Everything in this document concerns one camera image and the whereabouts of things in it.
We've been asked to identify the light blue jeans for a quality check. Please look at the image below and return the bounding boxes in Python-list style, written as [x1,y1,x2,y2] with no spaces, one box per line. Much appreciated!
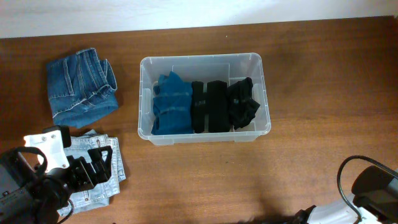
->
[64,129,126,213]

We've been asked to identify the dark blue jeans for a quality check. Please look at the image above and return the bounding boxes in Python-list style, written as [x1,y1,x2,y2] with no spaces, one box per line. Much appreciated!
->
[46,48,119,128]

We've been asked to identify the teal shirt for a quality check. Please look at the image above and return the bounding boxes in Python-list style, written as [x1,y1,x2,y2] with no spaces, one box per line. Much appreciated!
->
[151,72,193,135]

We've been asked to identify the black garment with print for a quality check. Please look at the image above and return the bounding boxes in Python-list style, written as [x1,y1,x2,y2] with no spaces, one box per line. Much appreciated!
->
[191,80,231,133]

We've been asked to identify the dark green garment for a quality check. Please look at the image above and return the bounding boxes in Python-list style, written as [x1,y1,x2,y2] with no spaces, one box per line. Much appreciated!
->
[226,77,260,130]

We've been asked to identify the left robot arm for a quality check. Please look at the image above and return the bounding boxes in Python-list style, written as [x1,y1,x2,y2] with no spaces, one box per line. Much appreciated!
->
[1,146,113,223]

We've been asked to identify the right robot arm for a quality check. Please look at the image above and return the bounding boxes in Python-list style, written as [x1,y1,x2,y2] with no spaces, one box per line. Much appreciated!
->
[291,166,397,224]

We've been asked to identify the clear plastic storage bin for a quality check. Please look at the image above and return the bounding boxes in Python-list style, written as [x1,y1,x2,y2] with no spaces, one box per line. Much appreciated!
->
[137,52,271,146]

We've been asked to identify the left black cable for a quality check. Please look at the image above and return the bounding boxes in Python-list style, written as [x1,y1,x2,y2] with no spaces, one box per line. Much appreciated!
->
[57,198,75,224]

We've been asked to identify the black cable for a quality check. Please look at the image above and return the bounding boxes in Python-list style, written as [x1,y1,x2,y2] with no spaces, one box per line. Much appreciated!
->
[336,155,398,224]
[57,198,75,224]

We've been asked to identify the right black cable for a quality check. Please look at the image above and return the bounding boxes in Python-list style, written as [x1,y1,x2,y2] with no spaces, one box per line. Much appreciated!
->
[336,155,398,224]

